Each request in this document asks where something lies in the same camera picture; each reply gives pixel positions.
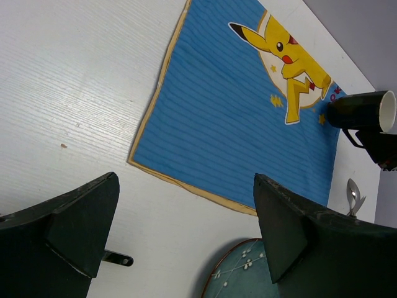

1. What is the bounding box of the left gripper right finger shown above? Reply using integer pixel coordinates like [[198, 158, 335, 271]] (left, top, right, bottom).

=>
[[253, 174, 396, 297]]

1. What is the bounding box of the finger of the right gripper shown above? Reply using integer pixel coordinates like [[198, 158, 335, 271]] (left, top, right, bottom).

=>
[[342, 129, 396, 171]]

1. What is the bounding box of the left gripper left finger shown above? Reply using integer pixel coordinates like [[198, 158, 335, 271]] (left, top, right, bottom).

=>
[[1, 172, 120, 297]]

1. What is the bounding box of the dark blue paper cup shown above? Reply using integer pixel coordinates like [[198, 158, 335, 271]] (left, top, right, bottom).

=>
[[327, 91, 396, 133]]

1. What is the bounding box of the blue pikachu placemat cloth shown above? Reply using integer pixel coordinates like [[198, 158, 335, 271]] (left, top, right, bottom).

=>
[[128, 1, 344, 214]]

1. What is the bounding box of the teal ceramic plate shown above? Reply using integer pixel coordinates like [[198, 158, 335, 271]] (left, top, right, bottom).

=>
[[202, 238, 280, 298]]

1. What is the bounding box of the spoon with black handle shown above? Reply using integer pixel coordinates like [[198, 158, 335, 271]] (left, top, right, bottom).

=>
[[346, 178, 366, 218]]

